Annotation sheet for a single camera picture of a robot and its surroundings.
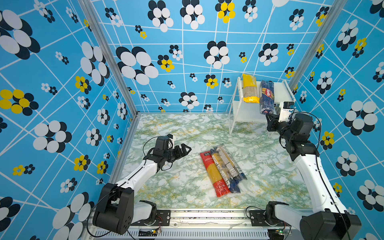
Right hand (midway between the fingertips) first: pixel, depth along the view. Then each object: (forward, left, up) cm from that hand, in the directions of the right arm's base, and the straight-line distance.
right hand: (270, 114), depth 74 cm
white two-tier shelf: (+18, +1, -16) cm, 25 cm away
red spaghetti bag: (-26, +24, -30) cm, 46 cm away
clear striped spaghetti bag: (-14, +15, -30) cm, 37 cm away
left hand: (-9, +43, -21) cm, 48 cm away
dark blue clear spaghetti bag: (-24, +18, -29) cm, 41 cm away
